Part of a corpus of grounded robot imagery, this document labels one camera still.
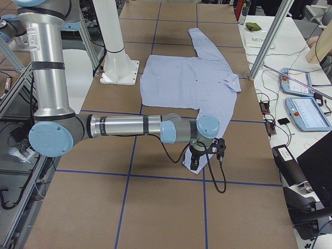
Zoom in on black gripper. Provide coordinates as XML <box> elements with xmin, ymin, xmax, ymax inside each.
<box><xmin>189</xmin><ymin>142</ymin><xmax>209</xmax><ymax>171</ymax></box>

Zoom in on light blue striped shirt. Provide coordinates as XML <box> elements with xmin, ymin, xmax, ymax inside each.
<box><xmin>139</xmin><ymin>27</ymin><xmax>243</xmax><ymax>175</ymax></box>

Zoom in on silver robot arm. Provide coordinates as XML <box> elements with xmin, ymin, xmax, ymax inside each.
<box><xmin>1</xmin><ymin>14</ymin><xmax>26</xmax><ymax>43</ymax></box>
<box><xmin>16</xmin><ymin>1</ymin><xmax>226</xmax><ymax>170</ymax></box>

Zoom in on orange circuit board near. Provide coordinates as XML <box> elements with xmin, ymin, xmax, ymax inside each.
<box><xmin>264</xmin><ymin>119</ymin><xmax>276</xmax><ymax>137</ymax></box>

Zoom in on orange circuit board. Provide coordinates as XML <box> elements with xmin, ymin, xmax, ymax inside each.
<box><xmin>264</xmin><ymin>119</ymin><xmax>276</xmax><ymax>137</ymax></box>
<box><xmin>259</xmin><ymin>101</ymin><xmax>270</xmax><ymax>115</ymax></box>

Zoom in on orange circuit board far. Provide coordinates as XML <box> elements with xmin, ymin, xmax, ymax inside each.
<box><xmin>259</xmin><ymin>101</ymin><xmax>270</xmax><ymax>115</ymax></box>

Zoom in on black label printer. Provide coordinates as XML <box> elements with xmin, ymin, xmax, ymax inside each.
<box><xmin>272</xmin><ymin>145</ymin><xmax>307</xmax><ymax>186</ymax></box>

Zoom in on far teach pendant tablet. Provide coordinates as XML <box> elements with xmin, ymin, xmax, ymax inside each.
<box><xmin>280</xmin><ymin>67</ymin><xmax>315</xmax><ymax>97</ymax></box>

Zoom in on teach pendant tablet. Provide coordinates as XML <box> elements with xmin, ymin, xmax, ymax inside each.
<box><xmin>280</xmin><ymin>67</ymin><xmax>315</xmax><ymax>97</ymax></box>
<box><xmin>285</xmin><ymin>97</ymin><xmax>331</xmax><ymax>132</ymax></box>

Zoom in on near teach pendant tablet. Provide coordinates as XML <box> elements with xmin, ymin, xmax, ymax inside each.
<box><xmin>285</xmin><ymin>97</ymin><xmax>331</xmax><ymax>132</ymax></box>

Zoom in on black monitor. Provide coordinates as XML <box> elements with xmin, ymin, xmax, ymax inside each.
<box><xmin>297</xmin><ymin>132</ymin><xmax>331</xmax><ymax>207</ymax></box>

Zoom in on white MINI plastic bag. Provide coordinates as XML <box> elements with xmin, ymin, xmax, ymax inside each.
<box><xmin>242</xmin><ymin>27</ymin><xmax>268</xmax><ymax>48</ymax></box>

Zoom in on green cloth pouch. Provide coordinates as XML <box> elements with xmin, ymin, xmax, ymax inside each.
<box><xmin>245</xmin><ymin>22</ymin><xmax>262</xmax><ymax>32</ymax></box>

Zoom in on wooden board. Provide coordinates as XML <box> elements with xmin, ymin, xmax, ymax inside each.
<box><xmin>306</xmin><ymin>20</ymin><xmax>331</xmax><ymax>64</ymax></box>

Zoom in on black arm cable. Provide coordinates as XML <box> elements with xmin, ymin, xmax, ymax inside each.
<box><xmin>145</xmin><ymin>133</ymin><xmax>227</xmax><ymax>193</ymax></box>

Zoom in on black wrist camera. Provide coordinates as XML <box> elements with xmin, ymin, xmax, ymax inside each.
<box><xmin>210</xmin><ymin>138</ymin><xmax>226</xmax><ymax>162</ymax></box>

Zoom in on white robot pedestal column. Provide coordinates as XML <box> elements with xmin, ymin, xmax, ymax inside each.
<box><xmin>93</xmin><ymin>0</ymin><xmax>140</xmax><ymax>86</ymax></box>

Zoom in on aluminium frame post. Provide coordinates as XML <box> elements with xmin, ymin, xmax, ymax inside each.
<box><xmin>248</xmin><ymin>0</ymin><xmax>294</xmax><ymax>81</ymax></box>

